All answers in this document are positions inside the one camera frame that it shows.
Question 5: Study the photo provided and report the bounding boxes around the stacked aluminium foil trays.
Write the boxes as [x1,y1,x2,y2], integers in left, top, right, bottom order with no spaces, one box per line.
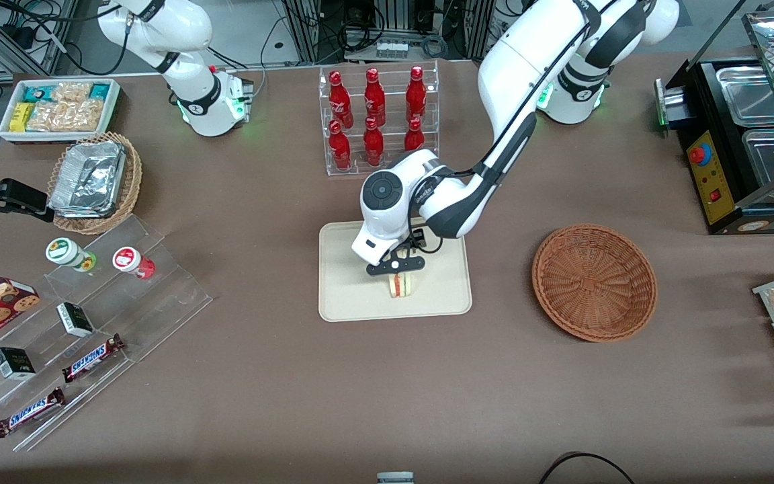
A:
[49,140,126,218]

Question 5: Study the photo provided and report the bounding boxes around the small black box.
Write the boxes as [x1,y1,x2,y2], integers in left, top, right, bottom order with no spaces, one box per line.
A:
[56,302,95,337]
[0,347,36,380]

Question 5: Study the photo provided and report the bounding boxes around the beige rectangular tray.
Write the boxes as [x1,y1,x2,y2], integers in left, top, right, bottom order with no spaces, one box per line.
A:
[318,215,473,323]

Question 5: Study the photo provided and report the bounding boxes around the clear cracker bag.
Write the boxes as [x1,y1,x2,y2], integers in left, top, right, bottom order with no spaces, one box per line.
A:
[51,81,93,104]
[64,99,105,132]
[26,101,69,132]

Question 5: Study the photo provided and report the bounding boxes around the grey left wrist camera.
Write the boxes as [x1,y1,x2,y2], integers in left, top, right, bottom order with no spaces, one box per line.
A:
[366,254,427,277]

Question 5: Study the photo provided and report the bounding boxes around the yellow snack packet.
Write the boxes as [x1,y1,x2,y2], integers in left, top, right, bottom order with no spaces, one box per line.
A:
[9,102,35,132]

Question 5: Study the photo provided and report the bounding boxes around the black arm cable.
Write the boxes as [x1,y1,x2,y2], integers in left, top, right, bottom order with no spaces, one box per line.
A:
[404,0,619,256]

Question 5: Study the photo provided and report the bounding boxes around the Snickers chocolate bar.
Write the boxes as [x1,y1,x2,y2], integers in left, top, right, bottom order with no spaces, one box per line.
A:
[0,387,66,438]
[62,334,125,384]

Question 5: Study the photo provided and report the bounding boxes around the clear acrylic bottle rack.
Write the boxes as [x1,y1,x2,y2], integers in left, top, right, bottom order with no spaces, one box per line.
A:
[318,60,440,177]

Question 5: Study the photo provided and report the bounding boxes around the black cable loop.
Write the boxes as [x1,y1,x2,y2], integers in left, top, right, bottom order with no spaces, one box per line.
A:
[538,452,636,484]

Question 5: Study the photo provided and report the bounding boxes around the red label white cup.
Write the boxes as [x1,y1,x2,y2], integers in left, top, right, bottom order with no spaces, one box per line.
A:
[112,247,156,280]

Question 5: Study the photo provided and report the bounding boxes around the black food warmer appliance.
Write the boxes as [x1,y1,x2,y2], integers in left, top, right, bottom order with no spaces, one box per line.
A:
[656,10,774,236]

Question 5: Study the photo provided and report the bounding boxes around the white plastic bin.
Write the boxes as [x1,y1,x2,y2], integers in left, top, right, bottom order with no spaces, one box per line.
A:
[0,79,122,145]

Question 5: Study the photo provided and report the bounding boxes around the round brown wicker basket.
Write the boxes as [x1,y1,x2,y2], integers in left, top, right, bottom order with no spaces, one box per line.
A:
[531,224,658,343]

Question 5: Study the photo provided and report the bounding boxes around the green label white cup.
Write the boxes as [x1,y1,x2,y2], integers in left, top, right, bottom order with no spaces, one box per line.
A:
[46,237,97,272]

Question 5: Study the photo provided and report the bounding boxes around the silver metal box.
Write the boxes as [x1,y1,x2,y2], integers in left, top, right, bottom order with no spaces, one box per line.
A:
[654,77,697,130]

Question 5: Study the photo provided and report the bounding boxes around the clear acrylic stepped display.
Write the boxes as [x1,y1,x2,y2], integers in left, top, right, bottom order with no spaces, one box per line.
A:
[0,214,213,452]

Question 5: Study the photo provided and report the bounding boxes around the light wicker basket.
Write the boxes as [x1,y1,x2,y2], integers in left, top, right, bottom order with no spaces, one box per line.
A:
[48,132,143,235]

